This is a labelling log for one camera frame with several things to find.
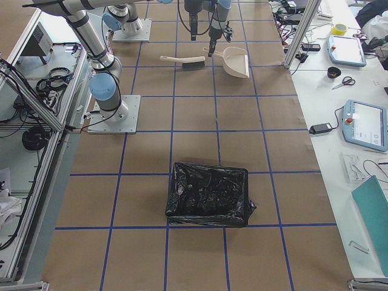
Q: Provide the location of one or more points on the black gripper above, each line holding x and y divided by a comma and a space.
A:
214, 33
191, 7

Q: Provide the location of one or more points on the beige plastic dustpan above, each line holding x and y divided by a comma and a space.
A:
235, 61

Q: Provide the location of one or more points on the beige hand brush black bristles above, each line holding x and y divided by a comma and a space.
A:
197, 62

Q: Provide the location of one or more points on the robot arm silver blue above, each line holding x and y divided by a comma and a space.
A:
104, 86
124, 22

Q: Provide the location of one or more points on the yellow tape roll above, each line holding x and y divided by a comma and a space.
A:
339, 29

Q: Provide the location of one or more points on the blue teach pendant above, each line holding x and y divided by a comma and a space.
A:
346, 51
365, 125

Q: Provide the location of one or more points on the small black power adapter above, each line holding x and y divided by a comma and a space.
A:
320, 128

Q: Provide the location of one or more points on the scissors on side table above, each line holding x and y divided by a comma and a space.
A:
347, 80

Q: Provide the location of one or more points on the teal folder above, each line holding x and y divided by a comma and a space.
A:
372, 205

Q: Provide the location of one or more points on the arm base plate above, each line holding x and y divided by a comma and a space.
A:
124, 120
135, 31

